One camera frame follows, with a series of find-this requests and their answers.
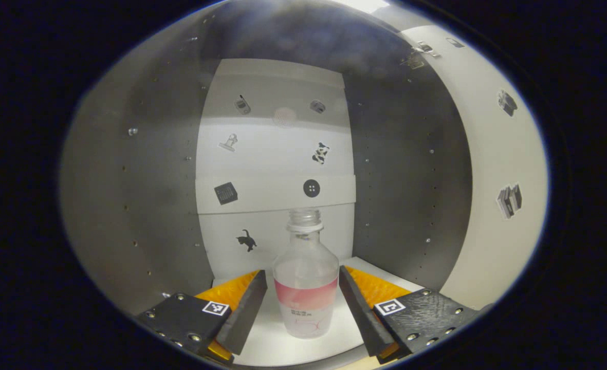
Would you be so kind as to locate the dark grey cabinet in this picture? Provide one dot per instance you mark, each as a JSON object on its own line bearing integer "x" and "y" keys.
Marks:
{"x": 128, "y": 205}

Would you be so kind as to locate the metal door hinge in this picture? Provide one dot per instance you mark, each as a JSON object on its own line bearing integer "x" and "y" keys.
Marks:
{"x": 419, "y": 54}

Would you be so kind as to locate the clear bottle pink label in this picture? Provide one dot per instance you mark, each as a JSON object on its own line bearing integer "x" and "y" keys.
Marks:
{"x": 306, "y": 277}

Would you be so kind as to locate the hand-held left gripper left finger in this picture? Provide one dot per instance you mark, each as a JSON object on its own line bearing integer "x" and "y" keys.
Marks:
{"x": 244, "y": 313}

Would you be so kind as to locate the ceiling light panel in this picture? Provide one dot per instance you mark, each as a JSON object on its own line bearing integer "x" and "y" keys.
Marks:
{"x": 367, "y": 5}

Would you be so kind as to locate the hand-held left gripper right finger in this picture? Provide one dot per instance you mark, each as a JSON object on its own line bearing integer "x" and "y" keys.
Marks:
{"x": 357, "y": 313}

